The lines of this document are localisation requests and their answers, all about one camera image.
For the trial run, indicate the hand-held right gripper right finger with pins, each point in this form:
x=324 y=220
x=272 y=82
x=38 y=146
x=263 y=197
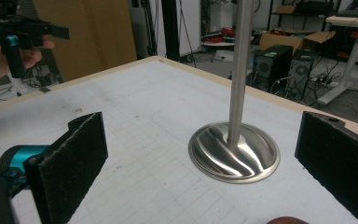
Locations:
x=338 y=161

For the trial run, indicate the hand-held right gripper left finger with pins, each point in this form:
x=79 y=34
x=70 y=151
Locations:
x=71 y=161

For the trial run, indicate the brown wooden spatula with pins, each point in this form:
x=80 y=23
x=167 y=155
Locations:
x=287 y=221

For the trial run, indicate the tall brown cardboard panel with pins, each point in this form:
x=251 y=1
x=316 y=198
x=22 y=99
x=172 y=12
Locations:
x=96 y=31

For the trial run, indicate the white power strip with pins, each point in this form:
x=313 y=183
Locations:
x=326 y=82

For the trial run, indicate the black computer tower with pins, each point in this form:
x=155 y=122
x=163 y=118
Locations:
x=301 y=70
x=270 y=63

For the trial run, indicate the white grid mat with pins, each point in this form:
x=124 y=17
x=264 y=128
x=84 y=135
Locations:
x=155 y=102

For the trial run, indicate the black tripod stand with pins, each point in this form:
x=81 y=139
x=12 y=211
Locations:
x=170 y=28

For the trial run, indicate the white desk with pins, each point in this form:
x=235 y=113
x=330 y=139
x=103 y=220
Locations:
x=354 y=46

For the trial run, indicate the open cardboard box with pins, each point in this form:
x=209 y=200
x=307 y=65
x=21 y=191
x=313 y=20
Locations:
x=279 y=39

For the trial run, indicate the steel stand with round base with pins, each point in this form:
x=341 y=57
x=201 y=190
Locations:
x=239 y=62

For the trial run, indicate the black metal shelf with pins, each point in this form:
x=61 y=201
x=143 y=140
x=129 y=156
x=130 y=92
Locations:
x=307 y=7

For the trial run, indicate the round white table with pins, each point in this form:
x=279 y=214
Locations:
x=219 y=43

